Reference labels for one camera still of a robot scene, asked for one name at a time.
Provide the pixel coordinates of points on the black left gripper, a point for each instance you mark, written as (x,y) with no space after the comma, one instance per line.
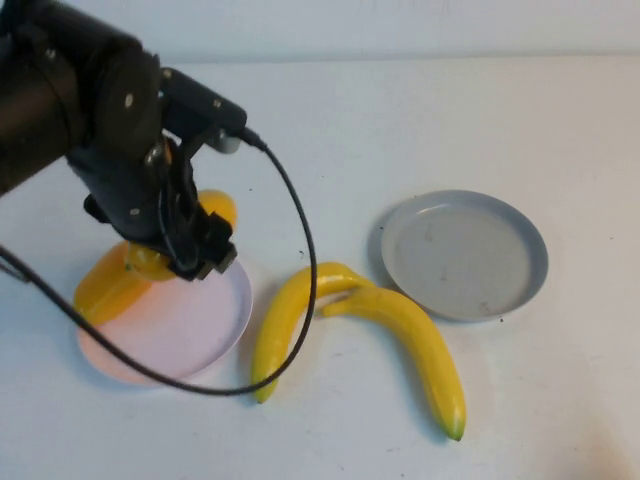
(125,195)

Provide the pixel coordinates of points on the yellow plastic mango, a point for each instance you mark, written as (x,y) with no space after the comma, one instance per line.
(220,205)

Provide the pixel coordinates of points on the yellow plastic banana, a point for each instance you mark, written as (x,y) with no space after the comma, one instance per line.
(280,325)
(430,350)

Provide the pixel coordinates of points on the orange tinted plastic mango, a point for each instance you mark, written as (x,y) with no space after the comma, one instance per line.
(100,295)

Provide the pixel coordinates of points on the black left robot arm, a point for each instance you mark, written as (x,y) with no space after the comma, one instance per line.
(50,100)

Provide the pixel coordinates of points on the pink round plate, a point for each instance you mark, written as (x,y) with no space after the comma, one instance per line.
(200,325)

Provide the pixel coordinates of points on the grey round plate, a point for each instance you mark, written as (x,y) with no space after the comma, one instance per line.
(465,255)

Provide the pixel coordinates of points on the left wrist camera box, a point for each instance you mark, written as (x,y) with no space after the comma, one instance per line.
(200,100)

